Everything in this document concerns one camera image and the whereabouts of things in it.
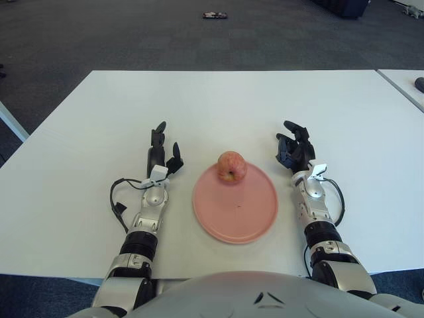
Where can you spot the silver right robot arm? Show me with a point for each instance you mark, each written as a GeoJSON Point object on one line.
{"type": "Point", "coordinates": [313, 192]}

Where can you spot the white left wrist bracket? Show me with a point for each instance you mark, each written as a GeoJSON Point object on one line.
{"type": "Point", "coordinates": [158, 172]}

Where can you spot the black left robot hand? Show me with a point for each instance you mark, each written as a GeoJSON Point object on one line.
{"type": "Point", "coordinates": [157, 154]}

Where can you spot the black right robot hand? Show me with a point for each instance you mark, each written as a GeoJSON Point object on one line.
{"type": "Point", "coordinates": [304, 150]}

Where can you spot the pink round plate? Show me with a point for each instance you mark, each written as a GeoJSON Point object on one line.
{"type": "Point", "coordinates": [235, 215]}

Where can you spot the white side table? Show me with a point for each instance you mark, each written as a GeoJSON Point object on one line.
{"type": "Point", "coordinates": [407, 84]}

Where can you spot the small grey toy figure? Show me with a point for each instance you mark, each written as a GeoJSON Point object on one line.
{"type": "Point", "coordinates": [414, 10]}

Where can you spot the white table with grey edge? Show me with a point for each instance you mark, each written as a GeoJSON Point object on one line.
{"type": "Point", "coordinates": [13, 124]}

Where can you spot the small black red floor item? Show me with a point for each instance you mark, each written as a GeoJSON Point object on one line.
{"type": "Point", "coordinates": [215, 15]}

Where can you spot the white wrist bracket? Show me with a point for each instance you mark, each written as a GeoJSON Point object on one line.
{"type": "Point", "coordinates": [318, 169]}
{"type": "Point", "coordinates": [158, 172]}

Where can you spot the red yellow apple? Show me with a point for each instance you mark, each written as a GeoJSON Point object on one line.
{"type": "Point", "coordinates": [232, 167]}

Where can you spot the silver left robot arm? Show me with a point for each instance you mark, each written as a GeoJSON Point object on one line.
{"type": "Point", "coordinates": [152, 202]}

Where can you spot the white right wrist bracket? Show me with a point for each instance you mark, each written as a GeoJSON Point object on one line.
{"type": "Point", "coordinates": [318, 169]}

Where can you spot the grey robot torso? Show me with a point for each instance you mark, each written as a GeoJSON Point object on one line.
{"type": "Point", "coordinates": [232, 295]}

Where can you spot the grey game controller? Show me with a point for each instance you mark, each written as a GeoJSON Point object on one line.
{"type": "Point", "coordinates": [420, 84]}

